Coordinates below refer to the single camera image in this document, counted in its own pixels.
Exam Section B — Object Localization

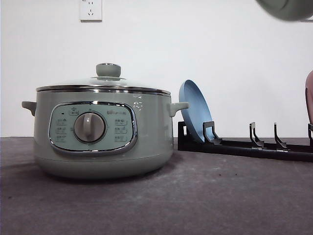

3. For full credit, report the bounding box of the glass lid with green knob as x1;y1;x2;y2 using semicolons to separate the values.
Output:
36;63;171;94

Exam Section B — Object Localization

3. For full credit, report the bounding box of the green plate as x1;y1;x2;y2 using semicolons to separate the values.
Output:
256;0;313;22

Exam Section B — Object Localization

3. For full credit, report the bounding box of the blue plate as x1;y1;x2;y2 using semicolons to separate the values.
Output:
179;79;215;143

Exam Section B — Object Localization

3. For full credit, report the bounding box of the green electric steamer pot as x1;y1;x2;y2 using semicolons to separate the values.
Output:
22;85;189;180

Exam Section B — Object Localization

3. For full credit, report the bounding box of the black plate rack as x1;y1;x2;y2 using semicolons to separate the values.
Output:
178;121;313;163

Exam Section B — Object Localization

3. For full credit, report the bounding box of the pink plate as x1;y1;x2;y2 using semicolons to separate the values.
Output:
305;70;313;124

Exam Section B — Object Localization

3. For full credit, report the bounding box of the white wall socket left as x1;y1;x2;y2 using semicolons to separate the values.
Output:
79;0;102;24

